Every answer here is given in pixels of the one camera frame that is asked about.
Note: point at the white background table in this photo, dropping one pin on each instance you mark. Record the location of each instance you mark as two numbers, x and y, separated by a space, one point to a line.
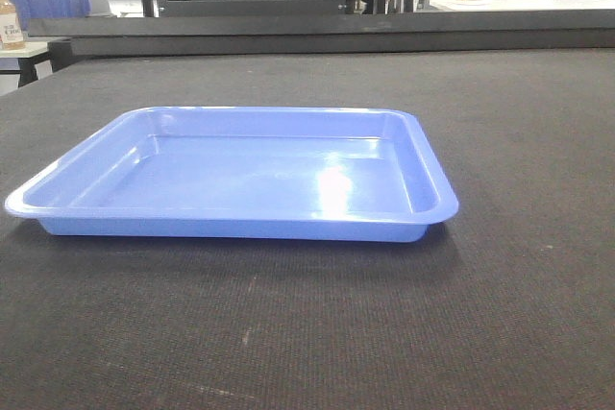
512 5

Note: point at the brown labelled bottle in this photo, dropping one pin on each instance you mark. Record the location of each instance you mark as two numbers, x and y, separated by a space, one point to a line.
12 37

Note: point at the blue plastic tray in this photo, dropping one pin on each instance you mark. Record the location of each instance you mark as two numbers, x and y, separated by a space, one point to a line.
241 172

